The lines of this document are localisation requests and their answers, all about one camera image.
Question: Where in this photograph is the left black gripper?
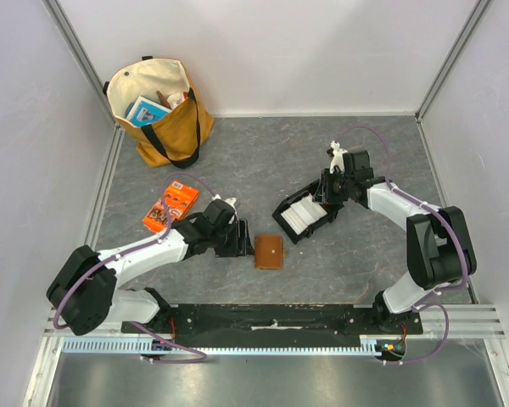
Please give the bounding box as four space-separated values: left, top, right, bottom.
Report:
210 219 255 258

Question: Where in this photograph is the brown leather card holder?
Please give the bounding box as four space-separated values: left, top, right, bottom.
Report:
254 234 285 270

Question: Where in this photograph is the black card box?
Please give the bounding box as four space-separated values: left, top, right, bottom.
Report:
272 181 344 244

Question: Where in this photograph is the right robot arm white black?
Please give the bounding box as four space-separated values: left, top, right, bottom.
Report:
314 142 477 334

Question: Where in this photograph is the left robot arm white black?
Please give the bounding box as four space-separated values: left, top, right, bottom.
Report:
46 197 255 336

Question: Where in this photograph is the white card stack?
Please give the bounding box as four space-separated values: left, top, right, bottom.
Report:
281 193 327 235

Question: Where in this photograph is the orange booklet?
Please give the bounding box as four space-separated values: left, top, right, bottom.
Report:
143 180 199 233

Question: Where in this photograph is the mustard canvas tote bag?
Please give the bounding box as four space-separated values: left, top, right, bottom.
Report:
103 56 215 169

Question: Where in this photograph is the brown item in bag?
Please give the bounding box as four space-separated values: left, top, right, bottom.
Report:
156 91 171 109

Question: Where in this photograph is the blue book in bag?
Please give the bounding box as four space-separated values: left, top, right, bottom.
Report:
126 96 171 127

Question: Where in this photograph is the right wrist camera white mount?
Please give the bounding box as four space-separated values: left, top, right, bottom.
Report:
327 141 349 174

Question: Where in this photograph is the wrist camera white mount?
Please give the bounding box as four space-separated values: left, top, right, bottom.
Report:
327 141 349 174
211 194 240 224

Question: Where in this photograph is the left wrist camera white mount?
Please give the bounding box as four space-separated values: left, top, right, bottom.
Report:
211 194 240 224

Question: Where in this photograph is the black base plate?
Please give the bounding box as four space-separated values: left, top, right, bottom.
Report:
146 304 423 348

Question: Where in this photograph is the aluminium frame rail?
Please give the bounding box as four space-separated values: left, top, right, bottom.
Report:
43 304 506 339

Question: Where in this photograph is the slotted cable duct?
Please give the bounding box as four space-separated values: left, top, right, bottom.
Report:
62 337 385 355

